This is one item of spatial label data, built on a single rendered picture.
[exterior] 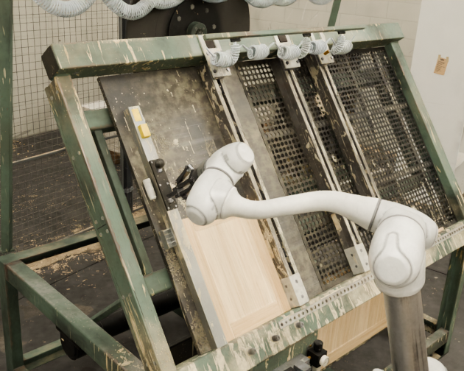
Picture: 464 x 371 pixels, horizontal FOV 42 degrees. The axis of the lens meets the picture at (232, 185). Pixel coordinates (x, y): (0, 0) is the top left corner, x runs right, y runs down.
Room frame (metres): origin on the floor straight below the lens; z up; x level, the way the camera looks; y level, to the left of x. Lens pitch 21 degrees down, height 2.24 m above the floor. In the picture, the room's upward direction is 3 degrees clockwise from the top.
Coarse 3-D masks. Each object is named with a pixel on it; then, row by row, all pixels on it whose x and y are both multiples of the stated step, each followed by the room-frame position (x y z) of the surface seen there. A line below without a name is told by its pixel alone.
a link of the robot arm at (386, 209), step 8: (384, 200) 1.64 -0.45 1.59; (384, 208) 1.60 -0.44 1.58; (392, 208) 1.59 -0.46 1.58; (400, 208) 1.59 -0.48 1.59; (408, 208) 1.60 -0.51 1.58; (376, 216) 1.59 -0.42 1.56; (384, 216) 1.57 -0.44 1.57; (408, 216) 1.53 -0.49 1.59; (416, 216) 1.55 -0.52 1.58; (424, 216) 1.58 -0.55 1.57; (376, 224) 1.59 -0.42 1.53; (424, 224) 1.55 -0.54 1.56; (432, 224) 1.56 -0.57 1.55; (424, 232) 1.52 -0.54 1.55; (432, 232) 1.54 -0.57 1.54; (432, 240) 1.54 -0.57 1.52
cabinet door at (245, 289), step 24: (192, 240) 2.05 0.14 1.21; (216, 240) 2.12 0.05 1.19; (240, 240) 2.18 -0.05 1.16; (216, 264) 2.05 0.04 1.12; (240, 264) 2.12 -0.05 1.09; (264, 264) 2.18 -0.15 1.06; (216, 288) 1.99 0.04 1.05; (240, 288) 2.05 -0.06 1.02; (264, 288) 2.12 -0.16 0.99; (216, 312) 1.92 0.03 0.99; (240, 312) 1.99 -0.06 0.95; (264, 312) 2.05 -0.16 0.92
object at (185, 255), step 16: (128, 112) 2.21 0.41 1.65; (144, 144) 2.16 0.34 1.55; (144, 160) 2.14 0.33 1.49; (160, 208) 2.07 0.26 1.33; (176, 208) 2.07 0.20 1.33; (176, 224) 2.03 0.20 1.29; (176, 240) 2.00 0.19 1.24; (192, 256) 1.99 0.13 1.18; (192, 272) 1.95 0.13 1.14; (192, 288) 1.93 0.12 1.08; (208, 304) 1.91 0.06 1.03; (208, 320) 1.87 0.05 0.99; (208, 336) 1.85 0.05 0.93; (224, 336) 1.86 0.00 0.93
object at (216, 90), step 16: (208, 64) 2.51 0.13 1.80; (208, 80) 2.53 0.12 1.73; (208, 96) 2.53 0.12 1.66; (224, 96) 2.52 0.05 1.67; (224, 112) 2.46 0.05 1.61; (224, 128) 2.45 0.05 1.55; (240, 128) 2.45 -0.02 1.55; (256, 176) 2.36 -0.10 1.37; (256, 192) 2.31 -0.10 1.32; (272, 224) 2.26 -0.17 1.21; (272, 240) 2.23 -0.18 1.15; (288, 256) 2.21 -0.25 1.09; (288, 272) 2.16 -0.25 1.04; (288, 288) 2.15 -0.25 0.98; (304, 288) 2.16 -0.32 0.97
